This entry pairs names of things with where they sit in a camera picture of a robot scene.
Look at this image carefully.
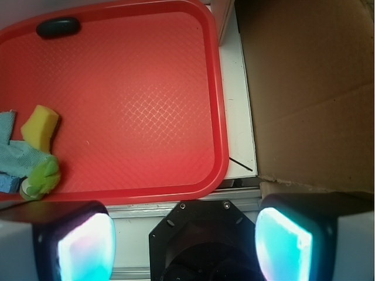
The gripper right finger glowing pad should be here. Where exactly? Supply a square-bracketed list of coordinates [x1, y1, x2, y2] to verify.
[255, 191, 374, 280]

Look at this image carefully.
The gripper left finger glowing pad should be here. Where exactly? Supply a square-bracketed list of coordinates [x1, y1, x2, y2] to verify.
[1, 201, 115, 280]

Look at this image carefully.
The green plush animal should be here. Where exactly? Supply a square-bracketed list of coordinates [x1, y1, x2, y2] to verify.
[19, 156, 61, 201]

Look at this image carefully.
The blue sponge block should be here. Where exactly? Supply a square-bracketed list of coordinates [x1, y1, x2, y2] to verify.
[0, 173, 24, 194]

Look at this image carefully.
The light blue cloth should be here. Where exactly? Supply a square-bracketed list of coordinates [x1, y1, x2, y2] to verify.
[1, 111, 56, 178]

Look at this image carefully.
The yellow sponge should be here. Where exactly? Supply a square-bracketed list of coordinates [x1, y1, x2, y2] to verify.
[21, 105, 60, 154]

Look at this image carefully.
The red plastic tray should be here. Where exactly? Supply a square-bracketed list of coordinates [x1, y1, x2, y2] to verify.
[1, 1, 229, 205]

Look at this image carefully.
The brown cardboard box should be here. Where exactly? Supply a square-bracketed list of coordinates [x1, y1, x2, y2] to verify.
[235, 1, 374, 196]

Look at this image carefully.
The black oval stone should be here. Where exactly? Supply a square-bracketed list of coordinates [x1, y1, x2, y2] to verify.
[36, 17, 81, 39]

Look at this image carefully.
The black octagonal mount plate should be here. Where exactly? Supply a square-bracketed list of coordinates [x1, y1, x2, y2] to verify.
[149, 200, 264, 280]

